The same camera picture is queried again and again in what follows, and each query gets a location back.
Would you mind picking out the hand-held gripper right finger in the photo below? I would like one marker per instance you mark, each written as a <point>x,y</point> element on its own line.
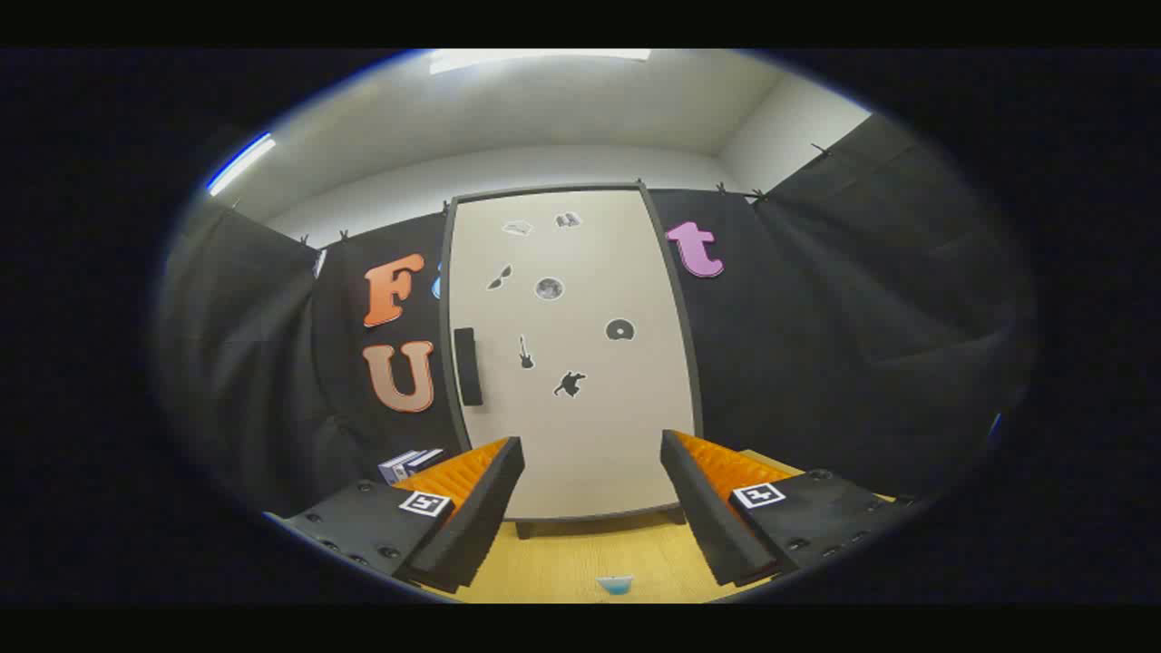
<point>703,512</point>

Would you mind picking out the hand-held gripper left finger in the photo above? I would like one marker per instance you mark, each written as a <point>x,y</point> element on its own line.
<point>476,517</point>

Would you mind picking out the blue and white cup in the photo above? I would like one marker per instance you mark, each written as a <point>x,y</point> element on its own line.
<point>616,586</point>

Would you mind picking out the white cabinet door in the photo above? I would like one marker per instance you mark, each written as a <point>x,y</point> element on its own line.
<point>590,435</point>

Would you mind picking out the blue and white box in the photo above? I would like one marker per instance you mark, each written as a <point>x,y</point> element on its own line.
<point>408,464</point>

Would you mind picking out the black backdrop cloth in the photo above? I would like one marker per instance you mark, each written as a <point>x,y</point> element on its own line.
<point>816,345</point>

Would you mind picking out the grey cabinet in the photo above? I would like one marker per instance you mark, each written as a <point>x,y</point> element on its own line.
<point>544,188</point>

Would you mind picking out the ceiling light strip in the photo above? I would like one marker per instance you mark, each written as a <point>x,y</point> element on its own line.
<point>240,164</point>

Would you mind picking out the ceiling light panel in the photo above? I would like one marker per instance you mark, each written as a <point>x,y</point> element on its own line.
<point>535,59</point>

